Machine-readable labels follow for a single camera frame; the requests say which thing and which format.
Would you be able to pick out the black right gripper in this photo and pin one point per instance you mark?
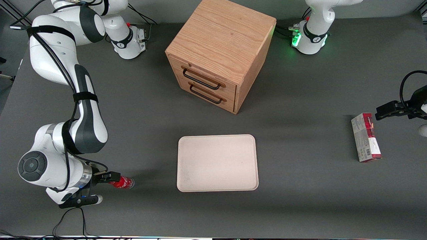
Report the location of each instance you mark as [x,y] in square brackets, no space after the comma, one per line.
[97,179]

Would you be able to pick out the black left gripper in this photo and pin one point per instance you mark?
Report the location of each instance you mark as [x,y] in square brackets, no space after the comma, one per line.
[411,110]

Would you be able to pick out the red coke bottle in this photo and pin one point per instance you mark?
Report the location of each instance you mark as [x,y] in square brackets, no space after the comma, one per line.
[125,182]

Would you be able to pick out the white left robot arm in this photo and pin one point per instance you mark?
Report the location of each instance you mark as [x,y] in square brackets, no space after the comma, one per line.
[317,33]

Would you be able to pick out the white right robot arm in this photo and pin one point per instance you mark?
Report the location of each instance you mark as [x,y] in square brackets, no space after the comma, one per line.
[86,116]

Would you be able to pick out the beige plastic tray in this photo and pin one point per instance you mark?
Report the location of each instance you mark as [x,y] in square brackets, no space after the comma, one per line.
[217,163]

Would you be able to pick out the grey and red carton box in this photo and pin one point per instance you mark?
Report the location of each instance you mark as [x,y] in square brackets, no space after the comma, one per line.
[365,137]

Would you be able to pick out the wooden drawer cabinet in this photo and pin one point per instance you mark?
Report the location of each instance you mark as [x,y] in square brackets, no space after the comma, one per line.
[220,40]

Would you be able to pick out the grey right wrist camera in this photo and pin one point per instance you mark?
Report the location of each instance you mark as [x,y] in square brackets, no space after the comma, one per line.
[81,201]

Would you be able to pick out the black aluminium frame bar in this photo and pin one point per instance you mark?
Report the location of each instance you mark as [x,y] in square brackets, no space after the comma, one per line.
[11,11]

